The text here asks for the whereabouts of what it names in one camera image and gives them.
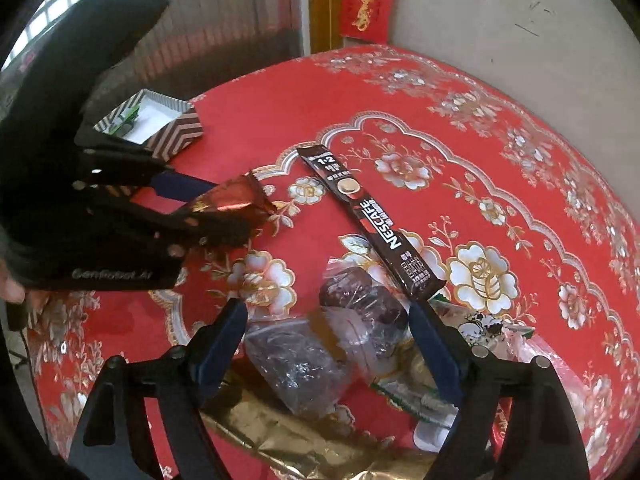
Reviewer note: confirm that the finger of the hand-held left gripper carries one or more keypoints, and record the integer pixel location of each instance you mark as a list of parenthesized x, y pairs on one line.
[(165, 232), (175, 182)]

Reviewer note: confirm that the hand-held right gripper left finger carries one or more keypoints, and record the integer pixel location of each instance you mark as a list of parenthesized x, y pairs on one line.
[(222, 347)]

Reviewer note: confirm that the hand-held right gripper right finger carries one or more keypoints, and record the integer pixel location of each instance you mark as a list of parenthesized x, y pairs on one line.
[(435, 355)]

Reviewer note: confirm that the striped cardboard box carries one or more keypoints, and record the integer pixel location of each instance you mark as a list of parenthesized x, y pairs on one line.
[(182, 132)]

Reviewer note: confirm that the red gold foil snack packet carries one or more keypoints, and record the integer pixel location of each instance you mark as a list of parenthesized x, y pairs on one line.
[(232, 195)]

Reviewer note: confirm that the person's left hand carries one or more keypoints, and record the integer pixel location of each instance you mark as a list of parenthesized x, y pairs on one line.
[(10, 285)]

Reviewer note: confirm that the green white snack packet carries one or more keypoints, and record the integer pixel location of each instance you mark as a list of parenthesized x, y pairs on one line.
[(400, 390)]

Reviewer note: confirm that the clear packet with dark snack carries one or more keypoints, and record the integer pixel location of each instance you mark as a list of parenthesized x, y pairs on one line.
[(290, 360), (350, 290)]

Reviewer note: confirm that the white plastic cup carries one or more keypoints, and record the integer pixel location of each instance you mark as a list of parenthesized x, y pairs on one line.
[(430, 435)]

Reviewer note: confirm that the dark coffee stick packet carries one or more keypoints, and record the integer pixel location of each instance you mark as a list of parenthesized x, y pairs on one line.
[(380, 230)]

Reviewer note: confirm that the brown ribbed door panel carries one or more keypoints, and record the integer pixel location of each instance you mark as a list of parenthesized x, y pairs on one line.
[(225, 35)]

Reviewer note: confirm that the red floral tablecloth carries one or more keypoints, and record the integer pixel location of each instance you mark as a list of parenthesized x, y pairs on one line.
[(400, 125)]

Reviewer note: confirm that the wooden door frame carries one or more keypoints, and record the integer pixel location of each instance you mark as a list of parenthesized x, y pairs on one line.
[(322, 5)]

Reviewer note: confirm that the red wall poster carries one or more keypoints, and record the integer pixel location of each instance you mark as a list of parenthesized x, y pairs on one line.
[(367, 0)]

